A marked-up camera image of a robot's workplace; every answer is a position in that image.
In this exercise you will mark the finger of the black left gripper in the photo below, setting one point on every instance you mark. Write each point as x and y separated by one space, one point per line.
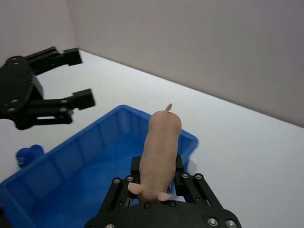
57 108
54 59

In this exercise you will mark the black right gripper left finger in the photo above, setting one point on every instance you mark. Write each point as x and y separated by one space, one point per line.
118 193

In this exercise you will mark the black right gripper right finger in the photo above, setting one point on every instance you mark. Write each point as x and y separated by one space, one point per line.
196 187

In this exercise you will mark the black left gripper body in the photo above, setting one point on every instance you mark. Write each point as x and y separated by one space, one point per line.
16 85

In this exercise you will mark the pink toy pig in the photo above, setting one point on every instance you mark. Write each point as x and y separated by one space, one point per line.
161 154

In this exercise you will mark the blue plastic bin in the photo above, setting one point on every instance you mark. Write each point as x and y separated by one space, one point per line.
71 171

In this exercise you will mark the small blue plastic toy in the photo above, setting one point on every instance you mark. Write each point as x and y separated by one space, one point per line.
28 155

